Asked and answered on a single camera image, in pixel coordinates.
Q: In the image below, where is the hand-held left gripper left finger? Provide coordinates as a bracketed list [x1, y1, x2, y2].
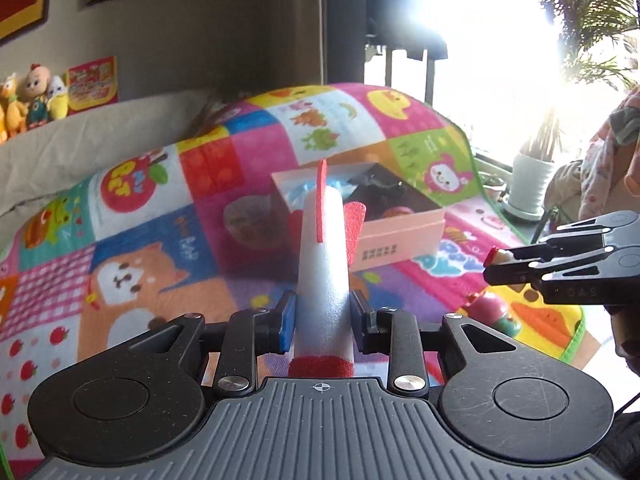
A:
[107, 289, 298, 398]

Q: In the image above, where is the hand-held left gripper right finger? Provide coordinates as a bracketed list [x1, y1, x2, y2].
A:
[349, 289, 523, 398]

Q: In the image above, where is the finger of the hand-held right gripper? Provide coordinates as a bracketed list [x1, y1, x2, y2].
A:
[510, 210, 640, 262]
[482, 249, 640, 306]

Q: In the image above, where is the small toy figure keychain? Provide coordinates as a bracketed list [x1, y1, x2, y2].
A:
[484, 246, 516, 267]

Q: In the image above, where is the pink plastic toy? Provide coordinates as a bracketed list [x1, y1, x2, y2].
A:
[467, 290, 510, 333]

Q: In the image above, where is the white and red foam rocket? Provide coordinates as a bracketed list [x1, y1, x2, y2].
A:
[287, 158, 368, 378]

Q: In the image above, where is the pink cardboard box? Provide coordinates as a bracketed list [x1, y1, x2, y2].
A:
[270, 162, 447, 272]

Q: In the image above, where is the blue and white wipes packet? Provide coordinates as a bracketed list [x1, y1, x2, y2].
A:
[286, 179, 357, 211]

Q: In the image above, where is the floral cloth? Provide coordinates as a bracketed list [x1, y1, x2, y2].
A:
[542, 85, 640, 223]

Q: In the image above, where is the white plant pot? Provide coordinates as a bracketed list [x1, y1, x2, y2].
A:
[502, 152, 556, 221]

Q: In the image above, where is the black plush toy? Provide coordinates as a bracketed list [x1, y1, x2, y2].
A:
[347, 165, 436, 213]

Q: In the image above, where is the colourful cartoon play mat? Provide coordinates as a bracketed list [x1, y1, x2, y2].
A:
[0, 82, 586, 461]

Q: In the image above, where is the green palm plant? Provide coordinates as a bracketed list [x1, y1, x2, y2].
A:
[520, 0, 640, 161]

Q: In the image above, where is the beige sofa cover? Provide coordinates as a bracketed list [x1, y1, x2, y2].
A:
[0, 87, 221, 231]

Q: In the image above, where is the grey curtain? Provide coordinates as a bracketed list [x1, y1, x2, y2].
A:
[320, 0, 368, 86]

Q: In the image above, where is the red toy packaging box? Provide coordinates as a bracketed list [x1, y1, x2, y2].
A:
[66, 56, 119, 112]

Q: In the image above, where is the banana plush toy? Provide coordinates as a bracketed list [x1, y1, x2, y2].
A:
[47, 75, 68, 120]

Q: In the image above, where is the baby doll plush toy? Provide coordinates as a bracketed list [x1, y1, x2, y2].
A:
[20, 63, 53, 130]

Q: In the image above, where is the orange bird plush toy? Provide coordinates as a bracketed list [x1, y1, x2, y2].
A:
[0, 72, 28, 143]

